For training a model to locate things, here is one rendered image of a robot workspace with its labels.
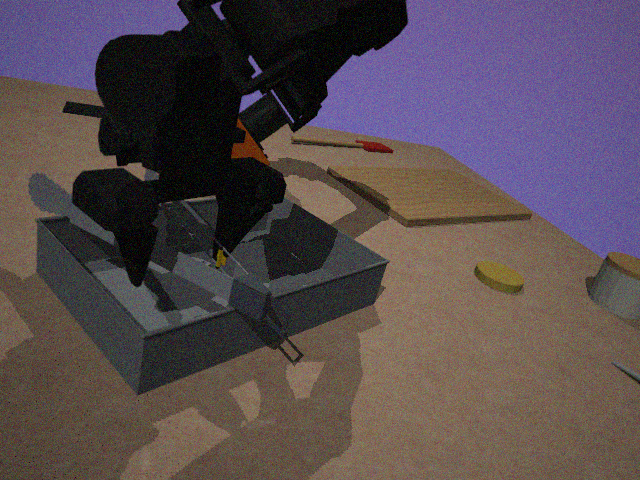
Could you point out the olive-yellow flat disc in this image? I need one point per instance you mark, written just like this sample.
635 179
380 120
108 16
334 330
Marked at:
506 279

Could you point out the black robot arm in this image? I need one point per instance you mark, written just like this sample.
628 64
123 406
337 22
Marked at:
146 80

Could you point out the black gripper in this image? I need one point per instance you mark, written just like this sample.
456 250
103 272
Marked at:
196 162

